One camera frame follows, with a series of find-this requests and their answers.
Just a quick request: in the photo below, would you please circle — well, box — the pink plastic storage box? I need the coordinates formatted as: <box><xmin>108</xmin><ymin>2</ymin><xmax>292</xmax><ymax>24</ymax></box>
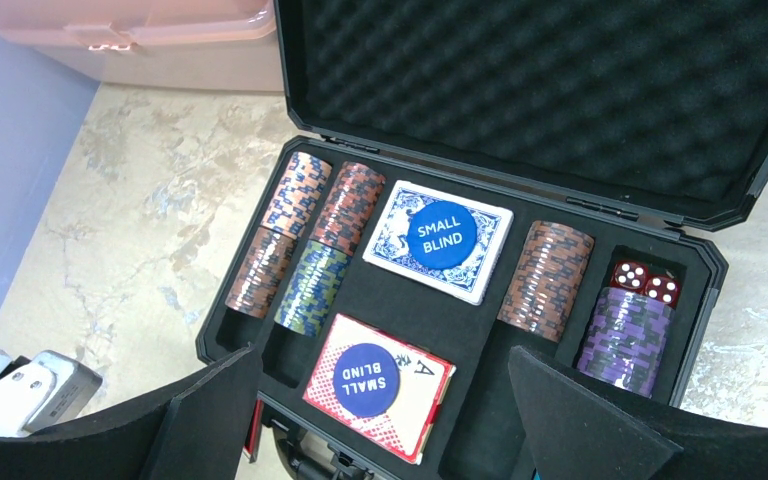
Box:
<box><xmin>0</xmin><ymin>0</ymin><xmax>283</xmax><ymax>94</ymax></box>

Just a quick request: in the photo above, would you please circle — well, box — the red card deck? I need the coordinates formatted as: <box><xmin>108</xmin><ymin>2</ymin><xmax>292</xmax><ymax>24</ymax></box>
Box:
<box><xmin>303</xmin><ymin>314</ymin><xmax>457</xmax><ymax>465</ymax></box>

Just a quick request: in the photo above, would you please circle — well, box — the green chip stack in case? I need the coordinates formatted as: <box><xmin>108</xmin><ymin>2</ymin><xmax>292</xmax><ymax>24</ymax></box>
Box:
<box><xmin>274</xmin><ymin>240</ymin><xmax>352</xmax><ymax>337</ymax></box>

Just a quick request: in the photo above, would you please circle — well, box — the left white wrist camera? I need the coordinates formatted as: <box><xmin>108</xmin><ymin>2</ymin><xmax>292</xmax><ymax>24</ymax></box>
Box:
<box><xmin>0</xmin><ymin>349</ymin><xmax>103</xmax><ymax>438</ymax></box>

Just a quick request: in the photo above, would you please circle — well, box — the red die in case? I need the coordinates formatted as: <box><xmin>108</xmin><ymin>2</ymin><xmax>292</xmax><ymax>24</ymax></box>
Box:
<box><xmin>643</xmin><ymin>275</ymin><xmax>681</xmax><ymax>308</ymax></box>
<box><xmin>610</xmin><ymin>260</ymin><xmax>649</xmax><ymax>293</ymax></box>

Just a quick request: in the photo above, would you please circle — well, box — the brown lower chip stack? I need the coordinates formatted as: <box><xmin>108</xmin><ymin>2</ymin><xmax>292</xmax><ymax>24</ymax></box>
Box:
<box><xmin>225</xmin><ymin>227</ymin><xmax>297</xmax><ymax>318</ymax></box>

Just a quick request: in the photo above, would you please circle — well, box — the blue small blind button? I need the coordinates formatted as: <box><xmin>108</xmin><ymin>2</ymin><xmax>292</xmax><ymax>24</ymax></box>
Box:
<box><xmin>332</xmin><ymin>343</ymin><xmax>400</xmax><ymax>418</ymax></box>
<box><xmin>406</xmin><ymin>201</ymin><xmax>477</xmax><ymax>270</ymax></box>

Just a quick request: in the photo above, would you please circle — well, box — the brown poker chip stack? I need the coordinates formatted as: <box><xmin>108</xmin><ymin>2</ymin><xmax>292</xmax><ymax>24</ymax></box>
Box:
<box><xmin>496</xmin><ymin>220</ymin><xmax>595</xmax><ymax>343</ymax></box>

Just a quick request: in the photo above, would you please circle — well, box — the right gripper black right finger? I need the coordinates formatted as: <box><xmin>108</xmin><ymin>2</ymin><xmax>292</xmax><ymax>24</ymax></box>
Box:
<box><xmin>508</xmin><ymin>346</ymin><xmax>768</xmax><ymax>479</ymax></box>

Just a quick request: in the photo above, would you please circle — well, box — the purple chip stack in case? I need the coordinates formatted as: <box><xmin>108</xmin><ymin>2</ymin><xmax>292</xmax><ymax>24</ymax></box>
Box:
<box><xmin>576</xmin><ymin>287</ymin><xmax>675</xmax><ymax>397</ymax></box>

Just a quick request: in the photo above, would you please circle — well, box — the orange chip stack in case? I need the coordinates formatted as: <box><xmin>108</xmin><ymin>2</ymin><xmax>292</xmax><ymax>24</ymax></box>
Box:
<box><xmin>260</xmin><ymin>152</ymin><xmax>332</xmax><ymax>239</ymax></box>

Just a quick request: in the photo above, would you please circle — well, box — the blue card deck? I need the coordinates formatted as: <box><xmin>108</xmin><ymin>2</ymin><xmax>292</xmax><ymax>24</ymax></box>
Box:
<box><xmin>362</xmin><ymin>180</ymin><xmax>514</xmax><ymax>306</ymax></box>

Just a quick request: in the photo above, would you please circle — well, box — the dark red chip stack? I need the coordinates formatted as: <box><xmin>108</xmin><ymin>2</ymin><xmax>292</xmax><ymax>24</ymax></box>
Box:
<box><xmin>310</xmin><ymin>162</ymin><xmax>386</xmax><ymax>256</ymax></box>

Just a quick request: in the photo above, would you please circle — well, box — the black poker set case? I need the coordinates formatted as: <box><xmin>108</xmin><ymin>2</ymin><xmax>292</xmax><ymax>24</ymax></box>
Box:
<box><xmin>196</xmin><ymin>1</ymin><xmax>768</xmax><ymax>479</ymax></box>

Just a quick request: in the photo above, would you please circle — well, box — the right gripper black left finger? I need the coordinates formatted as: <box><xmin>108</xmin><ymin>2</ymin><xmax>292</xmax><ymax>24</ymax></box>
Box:
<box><xmin>0</xmin><ymin>347</ymin><xmax>262</xmax><ymax>479</ymax></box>

